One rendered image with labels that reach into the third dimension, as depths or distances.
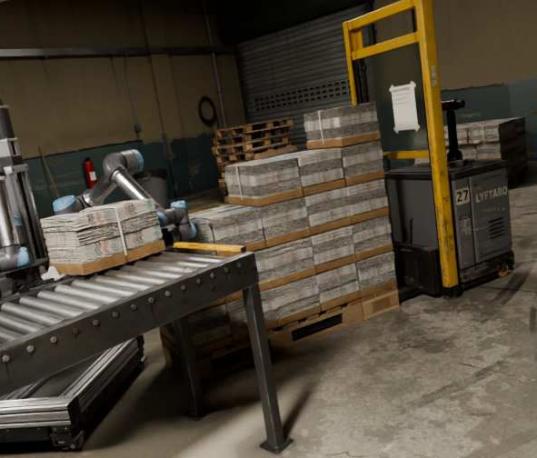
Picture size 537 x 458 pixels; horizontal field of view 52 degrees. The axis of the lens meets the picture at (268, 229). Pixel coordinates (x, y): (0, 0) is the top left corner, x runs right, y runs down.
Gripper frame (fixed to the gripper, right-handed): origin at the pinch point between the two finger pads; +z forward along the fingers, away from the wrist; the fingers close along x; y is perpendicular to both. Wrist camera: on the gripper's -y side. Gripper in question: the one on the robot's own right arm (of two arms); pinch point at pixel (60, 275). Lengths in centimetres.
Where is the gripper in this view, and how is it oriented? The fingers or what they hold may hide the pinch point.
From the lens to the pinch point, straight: 238.2
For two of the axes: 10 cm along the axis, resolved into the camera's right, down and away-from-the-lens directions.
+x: -7.0, 0.4, 7.1
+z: 6.8, -2.4, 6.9
